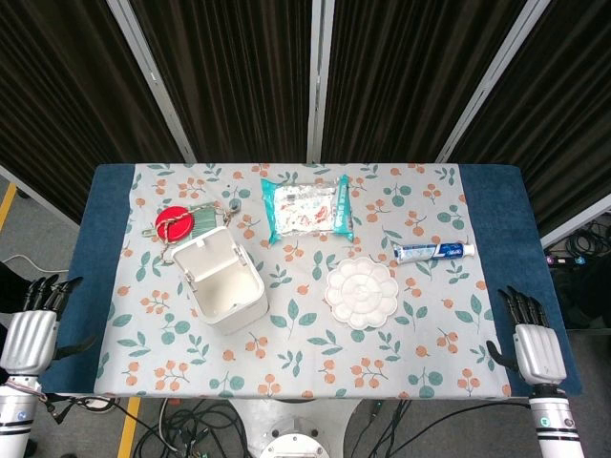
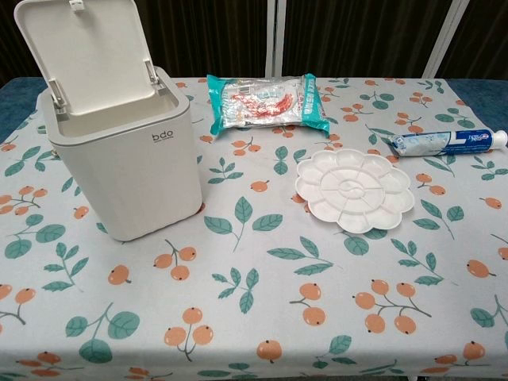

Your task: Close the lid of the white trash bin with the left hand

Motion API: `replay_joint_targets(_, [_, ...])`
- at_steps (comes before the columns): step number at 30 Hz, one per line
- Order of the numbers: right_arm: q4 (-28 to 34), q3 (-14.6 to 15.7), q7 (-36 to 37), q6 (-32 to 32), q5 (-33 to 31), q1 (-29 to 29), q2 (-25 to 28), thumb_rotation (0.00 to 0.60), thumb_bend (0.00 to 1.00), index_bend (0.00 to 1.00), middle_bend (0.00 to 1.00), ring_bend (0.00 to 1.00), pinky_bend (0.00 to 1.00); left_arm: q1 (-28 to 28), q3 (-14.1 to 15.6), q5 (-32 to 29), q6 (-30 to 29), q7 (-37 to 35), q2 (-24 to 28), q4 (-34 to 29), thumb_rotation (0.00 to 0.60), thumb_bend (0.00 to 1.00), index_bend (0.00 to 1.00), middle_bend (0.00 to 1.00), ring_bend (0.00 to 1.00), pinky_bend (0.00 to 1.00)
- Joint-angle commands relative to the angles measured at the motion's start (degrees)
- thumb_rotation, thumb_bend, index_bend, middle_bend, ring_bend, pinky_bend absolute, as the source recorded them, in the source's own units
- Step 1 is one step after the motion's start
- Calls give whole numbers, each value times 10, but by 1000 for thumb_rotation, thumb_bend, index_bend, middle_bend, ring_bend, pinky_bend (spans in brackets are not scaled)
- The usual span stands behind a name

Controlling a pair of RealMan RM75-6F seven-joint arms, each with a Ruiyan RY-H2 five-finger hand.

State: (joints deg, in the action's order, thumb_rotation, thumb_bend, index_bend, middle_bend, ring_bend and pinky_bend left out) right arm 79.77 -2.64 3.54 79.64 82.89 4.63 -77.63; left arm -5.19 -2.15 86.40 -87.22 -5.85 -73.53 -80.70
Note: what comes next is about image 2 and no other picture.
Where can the white square box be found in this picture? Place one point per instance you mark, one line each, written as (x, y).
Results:
(131, 166)

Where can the dark pleated curtain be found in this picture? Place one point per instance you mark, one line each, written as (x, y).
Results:
(357, 35)

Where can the white partition frame post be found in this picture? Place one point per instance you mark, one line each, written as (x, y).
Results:
(446, 39)
(274, 35)

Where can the white flower paint palette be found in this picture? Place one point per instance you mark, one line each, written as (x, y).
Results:
(353, 190)

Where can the teal clear snack packet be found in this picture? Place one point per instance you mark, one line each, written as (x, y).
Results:
(266, 103)

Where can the blue white toothpaste tube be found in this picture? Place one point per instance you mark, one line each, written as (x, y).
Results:
(444, 143)

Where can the floral leaf fruit tablecloth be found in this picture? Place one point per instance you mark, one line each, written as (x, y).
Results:
(254, 278)

